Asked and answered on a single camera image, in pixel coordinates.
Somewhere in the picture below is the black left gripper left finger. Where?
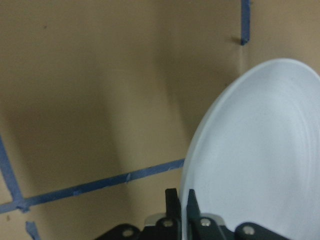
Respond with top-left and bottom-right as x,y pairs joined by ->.
165,188 -> 181,220

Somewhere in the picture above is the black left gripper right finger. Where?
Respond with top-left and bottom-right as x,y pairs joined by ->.
186,189 -> 200,220

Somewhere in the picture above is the blue plate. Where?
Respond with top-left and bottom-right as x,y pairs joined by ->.
179,58 -> 320,240

